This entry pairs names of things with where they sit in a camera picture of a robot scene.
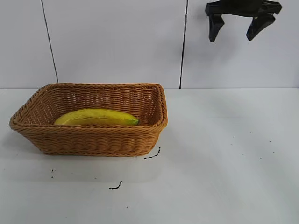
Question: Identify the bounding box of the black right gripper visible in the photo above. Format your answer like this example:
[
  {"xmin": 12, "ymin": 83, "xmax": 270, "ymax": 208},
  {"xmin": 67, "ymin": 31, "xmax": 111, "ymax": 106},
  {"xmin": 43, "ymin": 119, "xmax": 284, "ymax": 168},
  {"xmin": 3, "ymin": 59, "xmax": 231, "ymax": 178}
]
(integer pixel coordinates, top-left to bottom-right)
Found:
[{"xmin": 205, "ymin": 0, "xmax": 283, "ymax": 43}]

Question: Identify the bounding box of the yellow banana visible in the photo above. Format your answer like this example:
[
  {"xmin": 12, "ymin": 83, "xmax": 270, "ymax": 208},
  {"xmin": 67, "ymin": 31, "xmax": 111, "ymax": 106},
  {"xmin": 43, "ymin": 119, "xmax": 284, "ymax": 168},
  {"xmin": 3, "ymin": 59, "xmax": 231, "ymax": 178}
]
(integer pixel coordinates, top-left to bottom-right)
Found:
[{"xmin": 54, "ymin": 108, "xmax": 140, "ymax": 126}]

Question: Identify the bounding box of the brown woven wicker basket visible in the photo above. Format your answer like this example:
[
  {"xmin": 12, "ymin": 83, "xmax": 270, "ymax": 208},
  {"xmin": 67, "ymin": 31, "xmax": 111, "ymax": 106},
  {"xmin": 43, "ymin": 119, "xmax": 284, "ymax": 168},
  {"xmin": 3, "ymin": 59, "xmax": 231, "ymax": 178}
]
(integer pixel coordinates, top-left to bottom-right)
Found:
[{"xmin": 9, "ymin": 82, "xmax": 169, "ymax": 156}]

